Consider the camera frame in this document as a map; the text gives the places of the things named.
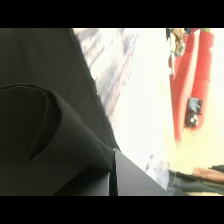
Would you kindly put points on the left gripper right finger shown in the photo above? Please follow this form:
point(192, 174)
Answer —
point(133, 181)

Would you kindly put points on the black pants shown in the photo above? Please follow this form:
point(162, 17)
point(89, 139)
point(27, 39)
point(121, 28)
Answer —
point(50, 106)

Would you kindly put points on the heap of clothes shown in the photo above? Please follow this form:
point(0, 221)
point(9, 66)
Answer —
point(203, 180)

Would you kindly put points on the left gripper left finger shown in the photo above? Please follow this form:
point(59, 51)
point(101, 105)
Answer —
point(93, 186)

